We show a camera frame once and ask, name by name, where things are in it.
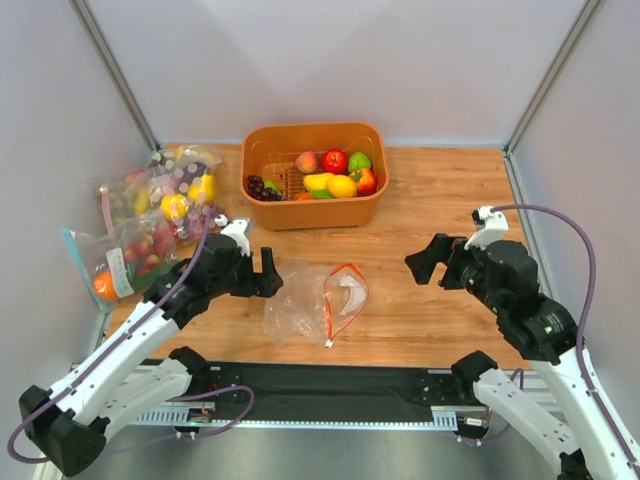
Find left aluminium frame post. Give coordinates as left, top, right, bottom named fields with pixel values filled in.
left=69, top=0, right=160, bottom=151

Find fake peach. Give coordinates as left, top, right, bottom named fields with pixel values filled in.
left=294, top=151, right=319, bottom=175

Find pink zip bag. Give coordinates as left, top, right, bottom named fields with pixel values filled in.
left=92, top=169, right=150, bottom=233

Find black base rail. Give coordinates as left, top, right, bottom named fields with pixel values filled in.
left=62, top=357, right=561, bottom=441

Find polka dot zip bag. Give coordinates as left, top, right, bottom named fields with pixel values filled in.
left=147, top=144, right=222, bottom=244

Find purple cable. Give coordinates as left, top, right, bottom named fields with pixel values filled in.
left=492, top=203, right=640, bottom=464
left=5, top=213, right=256, bottom=464

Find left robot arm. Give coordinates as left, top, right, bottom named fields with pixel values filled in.
left=18, top=222, right=283, bottom=477

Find orange plastic basket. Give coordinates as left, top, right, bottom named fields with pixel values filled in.
left=240, top=122, right=390, bottom=231

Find orange zip top bag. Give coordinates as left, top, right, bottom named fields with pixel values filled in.
left=263, top=260, right=369, bottom=348

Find fake green apple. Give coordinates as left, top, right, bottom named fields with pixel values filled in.
left=348, top=152, right=372, bottom=173

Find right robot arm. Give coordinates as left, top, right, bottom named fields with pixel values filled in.
left=405, top=233, right=639, bottom=479

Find fake persimmon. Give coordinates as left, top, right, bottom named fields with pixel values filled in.
left=349, top=168, right=377, bottom=197

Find fake purple grapes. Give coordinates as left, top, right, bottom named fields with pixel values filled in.
left=246, top=175, right=285, bottom=202

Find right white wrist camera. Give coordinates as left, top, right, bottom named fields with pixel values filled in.
left=464, top=206, right=509, bottom=250

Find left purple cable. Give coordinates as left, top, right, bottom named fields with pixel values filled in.
left=5, top=213, right=256, bottom=464

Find fake yellow mango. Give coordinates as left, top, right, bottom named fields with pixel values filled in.
left=303, top=172, right=334, bottom=192

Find fake green mango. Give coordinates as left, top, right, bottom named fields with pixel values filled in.
left=310, top=189, right=334, bottom=200

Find fake yellow lemon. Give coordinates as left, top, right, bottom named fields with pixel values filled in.
left=327, top=175, right=357, bottom=199

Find blue zip bag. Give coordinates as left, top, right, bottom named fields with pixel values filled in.
left=63, top=215, right=177, bottom=312

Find right aluminium frame post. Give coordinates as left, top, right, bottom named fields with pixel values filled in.
left=502, top=0, right=604, bottom=158

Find fake red apple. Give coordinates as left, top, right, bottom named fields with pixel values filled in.
left=320, top=149, right=349, bottom=175

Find fake green pear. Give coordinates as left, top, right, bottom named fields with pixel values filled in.
left=264, top=180, right=282, bottom=195

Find aluminium frame post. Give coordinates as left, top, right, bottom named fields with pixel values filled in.
left=69, top=0, right=160, bottom=151
left=502, top=0, right=604, bottom=158

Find fake orange tangerine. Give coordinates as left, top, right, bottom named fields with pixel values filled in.
left=293, top=192, right=313, bottom=201

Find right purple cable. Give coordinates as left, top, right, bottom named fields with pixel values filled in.
left=492, top=203, right=640, bottom=464

